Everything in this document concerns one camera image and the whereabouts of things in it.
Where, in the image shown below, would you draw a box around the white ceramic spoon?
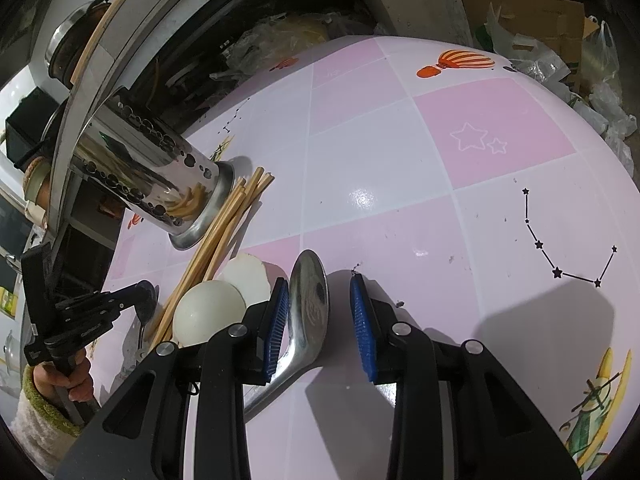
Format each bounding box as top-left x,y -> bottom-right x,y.
173,280 -> 248,348
217,255 -> 281,306

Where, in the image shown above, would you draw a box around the cardboard box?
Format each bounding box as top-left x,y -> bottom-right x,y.
455,0 -> 601,76

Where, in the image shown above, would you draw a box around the perforated steel utensil holder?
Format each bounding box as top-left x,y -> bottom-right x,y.
70,87 -> 236,251

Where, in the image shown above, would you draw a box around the grey kitchen counter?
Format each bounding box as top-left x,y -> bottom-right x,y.
47,0 -> 211,241

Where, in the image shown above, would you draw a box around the black box appliance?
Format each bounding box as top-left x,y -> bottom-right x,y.
5,87 -> 56,161

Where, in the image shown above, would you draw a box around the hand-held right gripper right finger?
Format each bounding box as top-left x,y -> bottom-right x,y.
349,276 -> 583,480

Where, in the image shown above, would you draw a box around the person's left hand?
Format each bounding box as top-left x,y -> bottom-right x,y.
32,355 -> 96,408

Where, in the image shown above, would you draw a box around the pile of clear plastic bags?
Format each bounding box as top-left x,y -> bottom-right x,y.
480,5 -> 640,176

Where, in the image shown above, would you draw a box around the brown jar with lid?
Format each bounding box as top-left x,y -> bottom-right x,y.
22,157 -> 53,223

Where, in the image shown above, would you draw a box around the large metal spoon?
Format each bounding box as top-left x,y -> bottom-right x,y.
242,249 -> 330,413

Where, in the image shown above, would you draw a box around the plastic bags under counter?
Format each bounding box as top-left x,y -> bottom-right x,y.
210,10 -> 381,81

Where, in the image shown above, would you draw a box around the person's left forearm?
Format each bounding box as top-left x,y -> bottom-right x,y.
10,362 -> 86,468

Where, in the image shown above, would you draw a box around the bundle of wooden chopsticks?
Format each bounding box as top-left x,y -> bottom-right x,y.
150,167 -> 276,356

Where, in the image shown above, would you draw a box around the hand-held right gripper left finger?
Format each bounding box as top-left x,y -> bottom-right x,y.
54,277 -> 291,480

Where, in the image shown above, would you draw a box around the black pot with steel lid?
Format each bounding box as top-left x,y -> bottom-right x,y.
45,0 -> 113,86

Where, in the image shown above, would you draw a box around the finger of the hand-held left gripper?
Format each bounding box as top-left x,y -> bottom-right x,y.
54,280 -> 157,328
45,317 -> 121,361

